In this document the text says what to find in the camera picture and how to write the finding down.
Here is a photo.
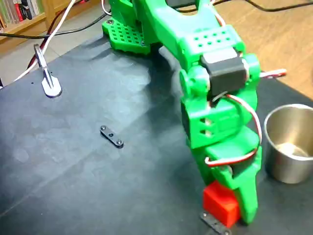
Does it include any red cube block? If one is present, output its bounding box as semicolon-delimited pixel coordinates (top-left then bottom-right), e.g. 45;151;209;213
202;181;242;227

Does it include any stainless steel cup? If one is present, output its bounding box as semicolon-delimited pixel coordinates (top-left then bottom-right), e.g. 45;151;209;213
264;104;313;185

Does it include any black table mat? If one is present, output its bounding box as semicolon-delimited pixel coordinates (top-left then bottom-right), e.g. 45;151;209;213
0;22;313;235

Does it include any metal clamp with white foot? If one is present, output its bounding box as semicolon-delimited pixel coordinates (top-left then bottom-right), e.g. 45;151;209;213
33;44;63;99

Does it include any wooden bookshelf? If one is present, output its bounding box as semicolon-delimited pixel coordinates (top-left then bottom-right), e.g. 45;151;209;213
0;0;57;53

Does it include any black book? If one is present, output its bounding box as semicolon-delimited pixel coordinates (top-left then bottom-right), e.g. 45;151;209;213
21;0;33;21

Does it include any red book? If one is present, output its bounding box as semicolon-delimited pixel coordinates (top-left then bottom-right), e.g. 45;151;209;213
14;3;24;22

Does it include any white red gripper servo cable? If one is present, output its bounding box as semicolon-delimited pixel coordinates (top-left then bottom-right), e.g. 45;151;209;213
204;94;264;168

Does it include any black bracket with screws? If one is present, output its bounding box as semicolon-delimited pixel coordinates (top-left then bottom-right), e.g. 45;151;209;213
200;211;232;235
99;125;124;149

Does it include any thin black cable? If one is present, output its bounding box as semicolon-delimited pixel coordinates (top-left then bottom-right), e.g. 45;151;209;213
175;0;313;13

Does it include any white base cable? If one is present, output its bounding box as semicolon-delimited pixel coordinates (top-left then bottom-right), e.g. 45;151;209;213
101;0;112;17

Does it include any white and red cable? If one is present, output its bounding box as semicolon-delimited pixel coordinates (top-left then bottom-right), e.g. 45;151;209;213
13;0;79;83

